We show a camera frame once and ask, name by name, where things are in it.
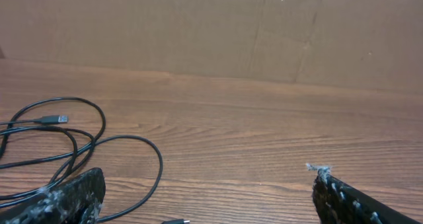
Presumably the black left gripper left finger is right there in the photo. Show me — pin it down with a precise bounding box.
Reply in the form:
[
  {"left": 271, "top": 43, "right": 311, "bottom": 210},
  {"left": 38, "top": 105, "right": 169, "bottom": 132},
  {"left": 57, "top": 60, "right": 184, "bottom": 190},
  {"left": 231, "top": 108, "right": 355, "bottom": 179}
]
[{"left": 1, "top": 168, "right": 106, "bottom": 224}]

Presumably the black usb cable white plug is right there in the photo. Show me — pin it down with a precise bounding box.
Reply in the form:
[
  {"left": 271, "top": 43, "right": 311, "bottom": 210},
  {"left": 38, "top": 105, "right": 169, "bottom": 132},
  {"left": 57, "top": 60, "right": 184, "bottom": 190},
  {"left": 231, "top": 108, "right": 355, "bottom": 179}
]
[{"left": 0, "top": 114, "right": 191, "bottom": 224}]

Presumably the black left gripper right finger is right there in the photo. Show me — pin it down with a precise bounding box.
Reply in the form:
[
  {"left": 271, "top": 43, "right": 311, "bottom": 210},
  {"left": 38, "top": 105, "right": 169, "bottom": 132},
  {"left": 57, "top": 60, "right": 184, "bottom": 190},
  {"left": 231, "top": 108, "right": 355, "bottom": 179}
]
[{"left": 306, "top": 163, "right": 420, "bottom": 224}]

